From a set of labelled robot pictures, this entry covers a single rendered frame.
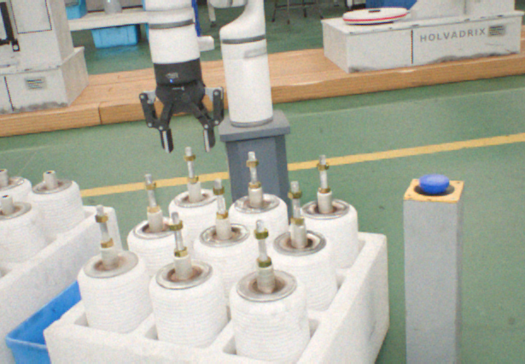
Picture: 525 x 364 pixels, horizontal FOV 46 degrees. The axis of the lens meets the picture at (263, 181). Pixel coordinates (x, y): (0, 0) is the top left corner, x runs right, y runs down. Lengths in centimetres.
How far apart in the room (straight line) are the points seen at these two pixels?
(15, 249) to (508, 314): 87
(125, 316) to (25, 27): 215
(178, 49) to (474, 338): 67
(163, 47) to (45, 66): 191
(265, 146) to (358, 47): 162
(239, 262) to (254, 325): 16
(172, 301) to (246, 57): 60
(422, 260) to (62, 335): 50
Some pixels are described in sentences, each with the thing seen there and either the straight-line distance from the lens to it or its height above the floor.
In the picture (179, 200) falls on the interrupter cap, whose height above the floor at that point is 25.
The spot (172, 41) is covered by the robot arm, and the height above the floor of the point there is 52.
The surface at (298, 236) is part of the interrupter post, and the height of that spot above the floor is 27.
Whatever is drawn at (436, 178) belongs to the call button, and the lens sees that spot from 86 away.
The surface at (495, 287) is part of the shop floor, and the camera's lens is 126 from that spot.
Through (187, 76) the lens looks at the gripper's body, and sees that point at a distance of 97.
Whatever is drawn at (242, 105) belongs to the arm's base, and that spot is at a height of 35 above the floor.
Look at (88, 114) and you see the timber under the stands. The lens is 276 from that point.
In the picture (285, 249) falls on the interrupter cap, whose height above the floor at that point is 25.
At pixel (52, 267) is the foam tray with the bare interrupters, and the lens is 115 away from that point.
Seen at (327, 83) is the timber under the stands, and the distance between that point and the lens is 275.
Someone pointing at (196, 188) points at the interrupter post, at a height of 27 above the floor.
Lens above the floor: 64
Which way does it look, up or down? 21 degrees down
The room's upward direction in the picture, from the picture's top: 6 degrees counter-clockwise
